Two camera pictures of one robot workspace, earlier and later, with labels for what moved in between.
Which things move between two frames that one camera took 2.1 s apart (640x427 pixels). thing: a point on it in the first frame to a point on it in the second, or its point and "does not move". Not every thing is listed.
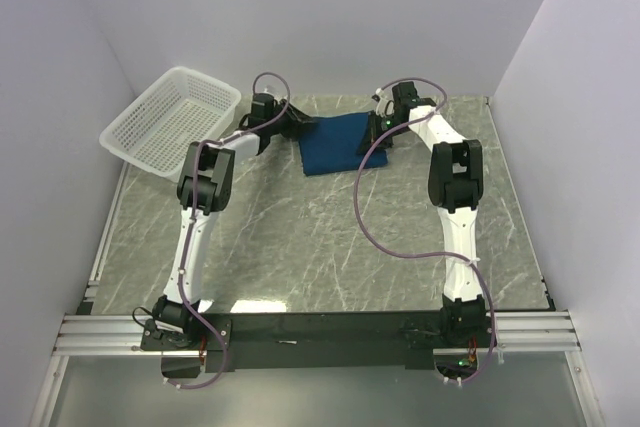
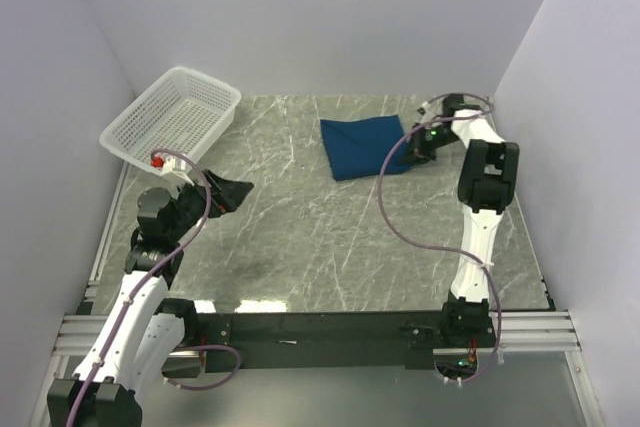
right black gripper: [372, 135] to [418, 147]
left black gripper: [298, 122] to [226, 195]
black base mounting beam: [229, 339] does not move
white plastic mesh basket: [184, 107] does not move
